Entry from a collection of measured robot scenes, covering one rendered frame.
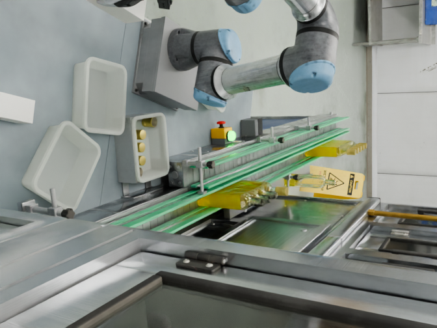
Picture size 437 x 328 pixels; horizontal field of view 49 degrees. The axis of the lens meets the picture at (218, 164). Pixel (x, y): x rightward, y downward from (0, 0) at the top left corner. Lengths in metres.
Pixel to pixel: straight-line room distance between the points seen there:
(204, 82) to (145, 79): 0.22
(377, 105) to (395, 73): 0.51
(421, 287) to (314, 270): 0.12
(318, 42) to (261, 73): 0.21
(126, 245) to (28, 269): 0.13
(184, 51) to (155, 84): 0.15
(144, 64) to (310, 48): 0.65
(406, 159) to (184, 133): 5.88
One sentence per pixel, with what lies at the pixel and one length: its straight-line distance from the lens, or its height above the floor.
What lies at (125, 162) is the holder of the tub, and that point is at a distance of 1.65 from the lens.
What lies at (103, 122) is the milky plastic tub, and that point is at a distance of 1.62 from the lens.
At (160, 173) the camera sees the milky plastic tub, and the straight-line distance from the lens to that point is 1.72.
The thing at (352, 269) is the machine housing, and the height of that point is 1.74.
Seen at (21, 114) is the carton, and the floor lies 0.81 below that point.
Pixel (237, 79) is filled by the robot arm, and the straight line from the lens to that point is 1.51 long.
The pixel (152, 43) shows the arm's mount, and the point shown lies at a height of 0.81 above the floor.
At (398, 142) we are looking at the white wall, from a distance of 7.59.
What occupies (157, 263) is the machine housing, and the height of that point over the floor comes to 1.49.
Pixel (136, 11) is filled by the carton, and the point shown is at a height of 1.11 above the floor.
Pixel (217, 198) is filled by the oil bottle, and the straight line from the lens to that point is 1.79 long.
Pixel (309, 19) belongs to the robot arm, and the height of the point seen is 1.43.
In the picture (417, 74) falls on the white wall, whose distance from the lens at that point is 7.47.
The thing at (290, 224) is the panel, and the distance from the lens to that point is 1.89.
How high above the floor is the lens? 1.89
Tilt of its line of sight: 31 degrees down
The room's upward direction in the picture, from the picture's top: 93 degrees clockwise
